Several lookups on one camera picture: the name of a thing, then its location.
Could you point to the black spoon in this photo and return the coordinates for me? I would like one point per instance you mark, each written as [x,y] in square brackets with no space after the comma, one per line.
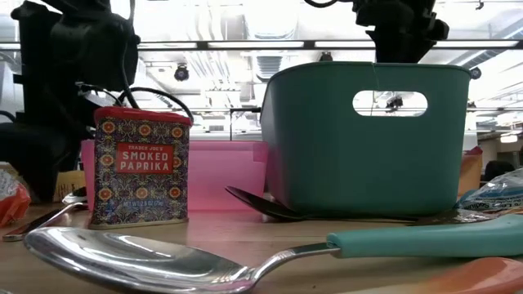
[261,206]

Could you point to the black office chair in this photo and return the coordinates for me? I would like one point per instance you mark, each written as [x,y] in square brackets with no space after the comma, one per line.
[499,169]

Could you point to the black ceiling camera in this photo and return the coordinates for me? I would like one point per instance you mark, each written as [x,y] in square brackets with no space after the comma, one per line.
[181,72]
[394,103]
[325,57]

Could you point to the teal plastic bin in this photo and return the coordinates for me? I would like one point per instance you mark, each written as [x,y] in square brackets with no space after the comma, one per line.
[327,163]

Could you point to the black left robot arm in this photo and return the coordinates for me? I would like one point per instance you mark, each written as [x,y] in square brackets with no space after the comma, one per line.
[81,49]

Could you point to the pink plastic bin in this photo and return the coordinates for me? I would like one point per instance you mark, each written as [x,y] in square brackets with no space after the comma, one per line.
[220,175]

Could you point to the red clear snack packet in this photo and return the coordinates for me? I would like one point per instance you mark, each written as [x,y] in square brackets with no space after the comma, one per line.
[473,150]

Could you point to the orange white snack packet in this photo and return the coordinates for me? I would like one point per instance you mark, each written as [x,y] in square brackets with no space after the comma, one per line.
[12,204]

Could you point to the smoked paprika tin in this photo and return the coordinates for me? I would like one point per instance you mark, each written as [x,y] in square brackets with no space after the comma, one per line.
[141,183]

